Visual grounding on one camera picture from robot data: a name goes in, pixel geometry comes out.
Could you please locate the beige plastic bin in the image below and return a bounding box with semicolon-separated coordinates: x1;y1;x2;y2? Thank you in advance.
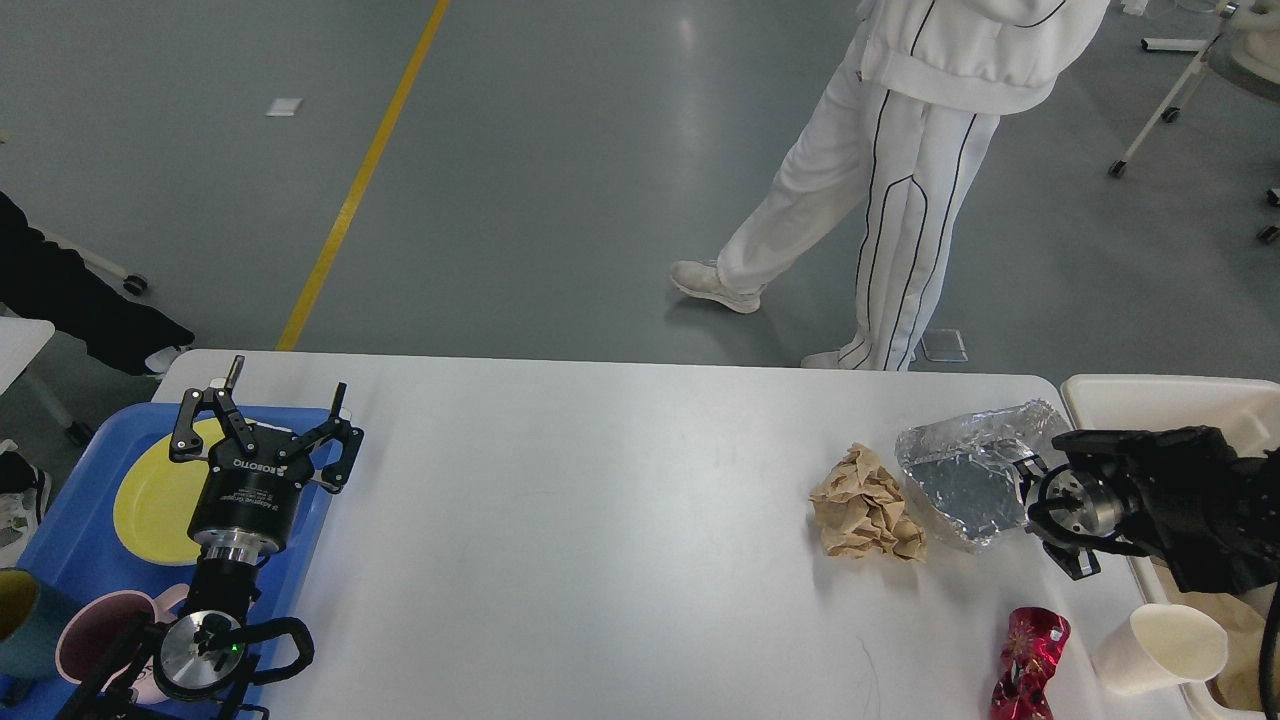
1061;374;1279;719

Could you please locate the person in black trousers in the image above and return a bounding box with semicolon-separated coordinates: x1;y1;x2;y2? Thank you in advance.
1;195;195;568

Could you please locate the teal cup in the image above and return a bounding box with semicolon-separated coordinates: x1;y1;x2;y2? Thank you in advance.
1;568;82;680

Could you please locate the person in white tracksuit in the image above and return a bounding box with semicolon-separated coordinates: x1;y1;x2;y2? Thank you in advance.
669;1;1108;372

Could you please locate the pink HOME mug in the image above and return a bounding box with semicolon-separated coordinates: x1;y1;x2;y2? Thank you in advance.
55;583;189;717

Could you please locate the white side table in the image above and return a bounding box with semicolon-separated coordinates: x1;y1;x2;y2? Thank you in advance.
0;315;55;395

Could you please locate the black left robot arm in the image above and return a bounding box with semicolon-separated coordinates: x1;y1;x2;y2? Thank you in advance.
58;356;364;719

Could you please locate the yellow plastic plate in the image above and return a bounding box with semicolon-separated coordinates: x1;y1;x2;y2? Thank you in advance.
111;434;209;568

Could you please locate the foil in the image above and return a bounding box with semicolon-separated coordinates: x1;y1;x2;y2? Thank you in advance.
893;398;1071;553

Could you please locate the brown paper in bin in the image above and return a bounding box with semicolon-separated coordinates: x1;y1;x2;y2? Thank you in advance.
1133;560;1277;719

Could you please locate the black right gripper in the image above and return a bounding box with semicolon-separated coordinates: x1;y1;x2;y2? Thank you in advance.
1010;455;1126;582

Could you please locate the crushed red can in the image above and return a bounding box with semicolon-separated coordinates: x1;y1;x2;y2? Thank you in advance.
989;606;1071;719

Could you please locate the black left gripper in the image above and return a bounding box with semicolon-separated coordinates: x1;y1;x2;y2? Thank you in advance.
169;355;366;566

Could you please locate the crumpled brown paper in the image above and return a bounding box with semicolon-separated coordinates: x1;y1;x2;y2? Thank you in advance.
809;443;928;562

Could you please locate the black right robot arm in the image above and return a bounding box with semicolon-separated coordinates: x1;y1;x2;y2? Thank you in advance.
1012;427;1279;597

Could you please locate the right floor plate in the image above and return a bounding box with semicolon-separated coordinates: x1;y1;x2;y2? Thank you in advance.
922;328;969;364

